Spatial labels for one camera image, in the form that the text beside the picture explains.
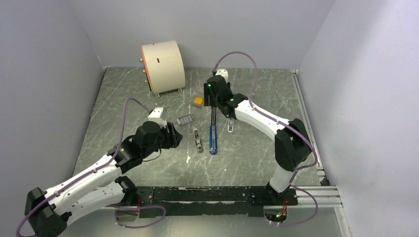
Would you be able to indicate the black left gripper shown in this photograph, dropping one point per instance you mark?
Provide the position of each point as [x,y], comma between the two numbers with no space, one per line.
[172,138]

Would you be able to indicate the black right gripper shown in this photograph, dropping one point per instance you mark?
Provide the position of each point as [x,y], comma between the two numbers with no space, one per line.
[228,85]

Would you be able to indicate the beige brown small box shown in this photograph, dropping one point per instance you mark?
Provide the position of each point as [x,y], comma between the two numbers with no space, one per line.
[198,142]

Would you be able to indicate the light blue small box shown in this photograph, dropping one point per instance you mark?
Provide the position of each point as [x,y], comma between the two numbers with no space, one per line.
[230,125]

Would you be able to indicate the blue black stapler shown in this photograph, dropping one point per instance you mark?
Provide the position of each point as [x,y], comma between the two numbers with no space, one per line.
[213,134]

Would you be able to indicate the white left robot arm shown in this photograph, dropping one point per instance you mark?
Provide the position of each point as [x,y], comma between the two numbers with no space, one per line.
[49,212]

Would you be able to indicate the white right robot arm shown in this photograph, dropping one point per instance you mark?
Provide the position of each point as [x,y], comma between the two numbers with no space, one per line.
[289,136]

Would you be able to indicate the yellow grey small box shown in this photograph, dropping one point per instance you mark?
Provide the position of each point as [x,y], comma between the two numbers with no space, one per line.
[197,102]

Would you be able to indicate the beige cylindrical drum device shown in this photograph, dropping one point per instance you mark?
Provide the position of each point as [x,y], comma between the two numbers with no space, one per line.
[163,67]

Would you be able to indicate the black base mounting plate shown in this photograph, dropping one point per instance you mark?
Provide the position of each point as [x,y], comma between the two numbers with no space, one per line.
[224,200]

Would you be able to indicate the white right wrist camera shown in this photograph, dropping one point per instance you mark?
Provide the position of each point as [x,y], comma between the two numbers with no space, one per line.
[223,73]

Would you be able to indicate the aluminium right side rail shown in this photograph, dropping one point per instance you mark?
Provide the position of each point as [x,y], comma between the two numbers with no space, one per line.
[314,175]

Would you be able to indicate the aluminium rail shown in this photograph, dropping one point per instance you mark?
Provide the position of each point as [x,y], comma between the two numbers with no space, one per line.
[307,196]
[314,175]

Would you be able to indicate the aluminium front rail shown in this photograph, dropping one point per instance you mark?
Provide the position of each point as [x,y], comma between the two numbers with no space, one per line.
[307,196]

